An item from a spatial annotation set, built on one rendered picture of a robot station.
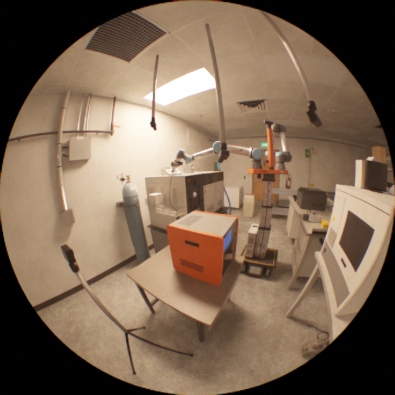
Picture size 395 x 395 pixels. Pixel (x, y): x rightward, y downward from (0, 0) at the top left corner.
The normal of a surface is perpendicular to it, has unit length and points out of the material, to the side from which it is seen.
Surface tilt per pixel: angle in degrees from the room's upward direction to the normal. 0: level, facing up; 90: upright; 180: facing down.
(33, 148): 90
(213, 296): 0
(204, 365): 0
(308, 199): 90
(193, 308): 0
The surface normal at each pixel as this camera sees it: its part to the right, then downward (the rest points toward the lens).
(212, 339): -0.05, -0.97
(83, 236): 0.86, 0.07
